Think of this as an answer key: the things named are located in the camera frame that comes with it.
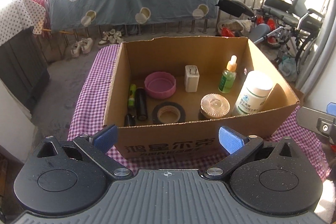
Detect gold lidded round jar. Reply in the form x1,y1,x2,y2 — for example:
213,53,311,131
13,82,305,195
200,93,231,119

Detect green glue stick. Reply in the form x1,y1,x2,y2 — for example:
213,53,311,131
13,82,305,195
127,84,137,109

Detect black cylindrical battery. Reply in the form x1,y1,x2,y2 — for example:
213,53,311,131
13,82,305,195
135,88,148,122

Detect white supplement bottle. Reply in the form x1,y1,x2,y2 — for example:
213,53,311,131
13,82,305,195
232,70,274,116

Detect green dropper bottle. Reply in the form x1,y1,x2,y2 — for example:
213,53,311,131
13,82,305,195
218,55,237,93

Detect black electrical tape roll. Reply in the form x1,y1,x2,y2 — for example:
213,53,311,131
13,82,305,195
152,102,186,124

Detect white USB charger plug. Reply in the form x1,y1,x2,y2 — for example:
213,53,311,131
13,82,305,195
184,65,200,93

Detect pink plastic lid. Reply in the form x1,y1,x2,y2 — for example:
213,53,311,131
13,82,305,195
144,72,177,100

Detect purple checkered tablecloth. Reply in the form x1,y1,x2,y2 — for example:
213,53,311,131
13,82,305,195
67,44,331,181

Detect brown cardboard box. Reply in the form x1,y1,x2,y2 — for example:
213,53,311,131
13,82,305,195
104,36,299,159

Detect black wheelchair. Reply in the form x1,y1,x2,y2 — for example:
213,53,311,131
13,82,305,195
262,0,325,68

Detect white sneakers on floor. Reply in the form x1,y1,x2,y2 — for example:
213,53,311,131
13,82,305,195
71,29,123,59

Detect dark cabinet with dotted cloth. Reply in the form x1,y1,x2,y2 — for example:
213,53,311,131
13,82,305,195
1,0,50,111

